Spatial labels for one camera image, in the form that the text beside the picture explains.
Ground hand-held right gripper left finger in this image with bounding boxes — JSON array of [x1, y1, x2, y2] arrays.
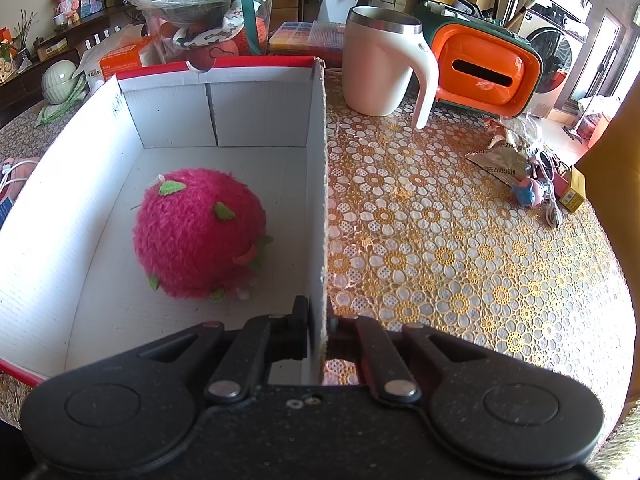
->
[[132, 295, 311, 406]]

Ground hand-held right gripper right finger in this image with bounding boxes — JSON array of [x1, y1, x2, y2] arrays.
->
[[327, 315, 501, 406]]

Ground white cardboard box red outside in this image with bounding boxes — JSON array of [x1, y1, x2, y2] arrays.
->
[[0, 56, 328, 388]]

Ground pink plush dragon fruit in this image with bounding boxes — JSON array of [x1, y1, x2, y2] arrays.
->
[[131, 167, 273, 303]]

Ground small pink and blue figure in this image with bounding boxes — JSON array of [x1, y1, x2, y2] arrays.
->
[[512, 177, 551, 208]]

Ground crumpled snack wrapper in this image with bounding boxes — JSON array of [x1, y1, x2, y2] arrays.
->
[[465, 115, 543, 181]]

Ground white mug with steel lining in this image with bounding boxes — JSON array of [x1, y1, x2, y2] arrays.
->
[[341, 6, 440, 130]]

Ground small yellow box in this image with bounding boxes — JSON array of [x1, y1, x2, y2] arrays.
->
[[559, 166, 587, 212]]

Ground reddish rubber ball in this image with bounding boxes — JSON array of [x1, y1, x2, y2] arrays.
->
[[192, 40, 241, 68]]

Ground clear case of coloured beads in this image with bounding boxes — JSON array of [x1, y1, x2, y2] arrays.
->
[[270, 21, 346, 56]]

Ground white patterned cloth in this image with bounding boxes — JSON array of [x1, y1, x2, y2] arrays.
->
[[172, 0, 246, 51]]

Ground orange and green tissue holder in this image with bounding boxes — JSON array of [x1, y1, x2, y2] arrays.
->
[[412, 0, 543, 119]]

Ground orange tissue packet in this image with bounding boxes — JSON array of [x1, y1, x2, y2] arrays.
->
[[99, 35, 156, 81]]

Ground green and white cloth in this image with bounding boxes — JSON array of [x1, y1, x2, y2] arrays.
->
[[37, 75, 91, 126]]

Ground pale green ribbed jar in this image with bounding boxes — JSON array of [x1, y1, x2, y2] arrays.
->
[[41, 60, 80, 106]]

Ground dark wooden cabinet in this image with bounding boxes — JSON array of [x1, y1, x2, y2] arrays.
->
[[0, 10, 146, 126]]

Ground white washing machine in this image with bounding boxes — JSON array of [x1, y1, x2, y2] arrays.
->
[[505, 0, 593, 116]]

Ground green ribbon strap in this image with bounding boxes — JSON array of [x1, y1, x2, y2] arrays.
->
[[231, 0, 273, 56]]

